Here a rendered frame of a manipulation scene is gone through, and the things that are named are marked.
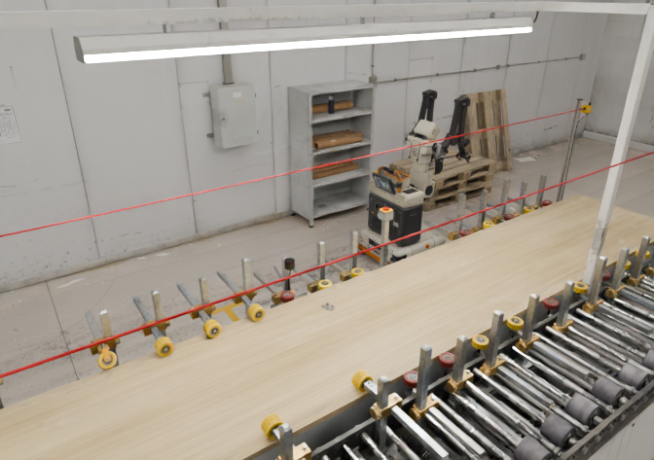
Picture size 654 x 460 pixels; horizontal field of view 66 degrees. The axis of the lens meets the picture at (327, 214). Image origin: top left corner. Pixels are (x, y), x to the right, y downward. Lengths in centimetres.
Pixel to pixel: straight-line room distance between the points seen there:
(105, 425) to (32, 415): 33
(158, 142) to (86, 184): 77
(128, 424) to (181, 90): 355
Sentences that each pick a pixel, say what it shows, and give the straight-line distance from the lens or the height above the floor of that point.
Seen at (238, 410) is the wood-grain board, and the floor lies 90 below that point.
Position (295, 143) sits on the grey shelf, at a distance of 572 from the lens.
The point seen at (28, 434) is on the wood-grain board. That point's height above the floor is 90.
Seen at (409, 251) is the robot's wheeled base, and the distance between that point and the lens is 483.
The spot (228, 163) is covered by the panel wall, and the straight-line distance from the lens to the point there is 555.
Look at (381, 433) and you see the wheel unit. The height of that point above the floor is 84.
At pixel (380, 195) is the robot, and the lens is 486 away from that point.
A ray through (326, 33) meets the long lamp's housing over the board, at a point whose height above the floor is 235.
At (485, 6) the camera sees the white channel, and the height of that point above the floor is 244.
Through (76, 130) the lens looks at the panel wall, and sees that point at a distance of 504.
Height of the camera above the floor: 252
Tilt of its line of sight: 24 degrees down
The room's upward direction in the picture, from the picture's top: straight up
